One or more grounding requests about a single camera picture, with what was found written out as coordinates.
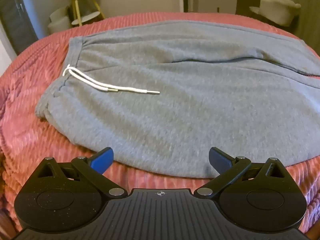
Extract pink ribbed blanket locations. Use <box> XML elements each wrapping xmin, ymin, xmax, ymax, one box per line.
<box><xmin>0</xmin><ymin>12</ymin><xmax>320</xmax><ymax>233</ymax></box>

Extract gold tiered side table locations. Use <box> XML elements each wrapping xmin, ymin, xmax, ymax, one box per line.
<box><xmin>61</xmin><ymin>0</ymin><xmax>106</xmax><ymax>27</ymax></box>

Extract grey cabinet with knob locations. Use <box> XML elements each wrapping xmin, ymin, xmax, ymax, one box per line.
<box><xmin>192</xmin><ymin>0</ymin><xmax>238</xmax><ymax>15</ymax></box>

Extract dark door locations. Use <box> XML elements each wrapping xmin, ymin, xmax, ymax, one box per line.
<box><xmin>0</xmin><ymin>0</ymin><xmax>39</xmax><ymax>55</ymax></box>

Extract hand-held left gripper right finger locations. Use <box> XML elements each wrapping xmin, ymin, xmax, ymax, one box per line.
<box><xmin>194</xmin><ymin>147</ymin><xmax>288</xmax><ymax>198</ymax></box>

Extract white round pouf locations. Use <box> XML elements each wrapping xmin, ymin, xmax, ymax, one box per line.
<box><xmin>47</xmin><ymin>7</ymin><xmax>73</xmax><ymax>34</ymax></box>

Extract grey sweat pants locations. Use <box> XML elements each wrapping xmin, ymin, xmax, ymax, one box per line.
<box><xmin>34</xmin><ymin>19</ymin><xmax>320</xmax><ymax>179</ymax></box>

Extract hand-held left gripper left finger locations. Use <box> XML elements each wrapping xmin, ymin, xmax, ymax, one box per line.
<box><xmin>37</xmin><ymin>147</ymin><xmax>128</xmax><ymax>198</ymax></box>

